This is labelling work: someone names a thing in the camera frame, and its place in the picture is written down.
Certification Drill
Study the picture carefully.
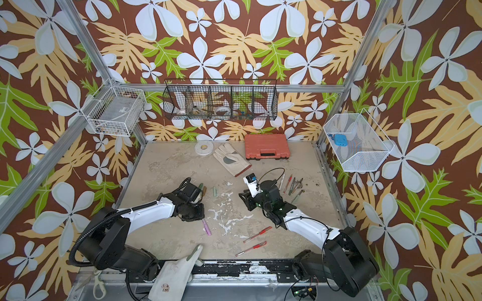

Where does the beige work glove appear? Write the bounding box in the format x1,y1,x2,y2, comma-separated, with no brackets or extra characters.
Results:
213,143,252,177

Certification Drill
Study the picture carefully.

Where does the aluminium frame post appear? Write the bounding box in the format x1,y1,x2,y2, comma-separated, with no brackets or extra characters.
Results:
316,0,398,147
57,1,147,146

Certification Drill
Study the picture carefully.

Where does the dark green pen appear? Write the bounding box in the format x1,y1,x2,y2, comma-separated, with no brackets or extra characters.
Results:
288,177,296,195

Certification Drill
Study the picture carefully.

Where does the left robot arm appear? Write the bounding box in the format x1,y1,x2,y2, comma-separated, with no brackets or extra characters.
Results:
69,178,205,281

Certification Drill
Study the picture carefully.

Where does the white tape roll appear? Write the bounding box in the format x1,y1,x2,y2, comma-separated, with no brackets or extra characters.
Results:
195,141,214,156

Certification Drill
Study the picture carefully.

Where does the black wire basket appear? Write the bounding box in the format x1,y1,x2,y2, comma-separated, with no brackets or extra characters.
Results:
160,79,279,120

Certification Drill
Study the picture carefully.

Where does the white green glove front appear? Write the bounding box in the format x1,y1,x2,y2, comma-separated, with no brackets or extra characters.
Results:
148,245,203,301

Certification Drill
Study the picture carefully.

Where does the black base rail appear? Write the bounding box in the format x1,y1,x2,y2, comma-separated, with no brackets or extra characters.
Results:
190,259,301,285

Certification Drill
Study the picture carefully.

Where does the red gel pen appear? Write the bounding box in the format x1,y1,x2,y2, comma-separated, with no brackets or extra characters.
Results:
283,174,292,193
235,241,267,257
243,227,272,243

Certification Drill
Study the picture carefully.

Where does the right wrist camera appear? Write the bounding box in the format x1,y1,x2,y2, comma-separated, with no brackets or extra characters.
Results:
243,173,261,198

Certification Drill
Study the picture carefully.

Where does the white wire basket right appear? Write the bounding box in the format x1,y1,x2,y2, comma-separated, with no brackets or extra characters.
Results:
323,110,395,173

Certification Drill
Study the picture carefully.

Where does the blue object in basket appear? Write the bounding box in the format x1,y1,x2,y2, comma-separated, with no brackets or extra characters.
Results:
331,134,348,147

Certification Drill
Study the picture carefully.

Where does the light green pen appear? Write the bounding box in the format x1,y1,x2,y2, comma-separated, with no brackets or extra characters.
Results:
291,189,305,204

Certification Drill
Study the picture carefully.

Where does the white marker pen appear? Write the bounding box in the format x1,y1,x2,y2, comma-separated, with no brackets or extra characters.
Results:
278,174,286,190

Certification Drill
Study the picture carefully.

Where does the pink pen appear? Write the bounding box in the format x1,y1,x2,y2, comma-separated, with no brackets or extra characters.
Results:
202,219,212,236

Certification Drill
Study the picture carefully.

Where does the aluminium frame post right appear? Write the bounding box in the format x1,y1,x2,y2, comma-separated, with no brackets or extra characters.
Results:
316,0,398,147

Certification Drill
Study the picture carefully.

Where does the white wire basket left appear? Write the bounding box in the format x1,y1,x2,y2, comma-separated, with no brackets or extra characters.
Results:
82,81,146,137

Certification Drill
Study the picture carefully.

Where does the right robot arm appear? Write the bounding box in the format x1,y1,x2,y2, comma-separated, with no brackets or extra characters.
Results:
239,174,380,297

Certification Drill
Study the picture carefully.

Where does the aluminium frame post left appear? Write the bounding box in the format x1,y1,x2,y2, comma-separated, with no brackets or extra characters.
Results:
57,1,147,146

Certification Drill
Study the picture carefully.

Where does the white scissors handle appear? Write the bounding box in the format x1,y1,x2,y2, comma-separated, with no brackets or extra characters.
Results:
92,269,107,300

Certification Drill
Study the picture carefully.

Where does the red plastic tool case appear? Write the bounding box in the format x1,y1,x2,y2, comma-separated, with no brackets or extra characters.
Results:
244,134,291,160

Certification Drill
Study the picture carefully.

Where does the white wire basket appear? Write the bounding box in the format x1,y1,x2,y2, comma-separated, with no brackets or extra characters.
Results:
82,81,146,137
323,110,395,173

